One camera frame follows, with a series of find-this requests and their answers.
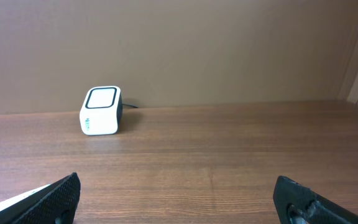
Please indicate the white barcode scanner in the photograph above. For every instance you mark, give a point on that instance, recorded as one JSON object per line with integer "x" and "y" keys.
{"x": 101, "y": 111}

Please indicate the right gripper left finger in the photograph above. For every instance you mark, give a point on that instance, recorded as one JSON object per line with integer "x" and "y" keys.
{"x": 51, "y": 203}

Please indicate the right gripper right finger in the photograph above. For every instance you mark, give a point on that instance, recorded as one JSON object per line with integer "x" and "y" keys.
{"x": 296, "y": 203}

